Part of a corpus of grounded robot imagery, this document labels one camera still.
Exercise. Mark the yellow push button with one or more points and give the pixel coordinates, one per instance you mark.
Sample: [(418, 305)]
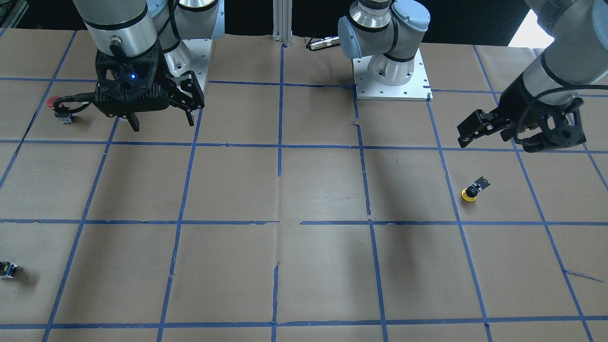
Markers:
[(470, 193)]

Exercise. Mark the aluminium frame post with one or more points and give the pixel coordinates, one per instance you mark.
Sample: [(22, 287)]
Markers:
[(282, 13)]

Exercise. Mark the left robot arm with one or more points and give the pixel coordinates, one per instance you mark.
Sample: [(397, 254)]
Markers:
[(575, 61)]

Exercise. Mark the red push button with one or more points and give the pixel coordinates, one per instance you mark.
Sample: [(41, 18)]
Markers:
[(63, 113)]

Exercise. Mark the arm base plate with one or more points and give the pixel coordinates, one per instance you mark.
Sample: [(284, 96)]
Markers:
[(378, 78), (191, 55)]

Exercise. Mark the small black switch block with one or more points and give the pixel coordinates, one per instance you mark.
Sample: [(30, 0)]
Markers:
[(7, 270)]

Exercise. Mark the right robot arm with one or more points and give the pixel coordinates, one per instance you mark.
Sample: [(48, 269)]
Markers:
[(127, 28)]

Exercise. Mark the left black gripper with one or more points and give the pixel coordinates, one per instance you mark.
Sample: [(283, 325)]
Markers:
[(518, 100)]

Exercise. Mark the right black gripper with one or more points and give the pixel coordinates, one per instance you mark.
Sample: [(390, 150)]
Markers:
[(186, 93)]

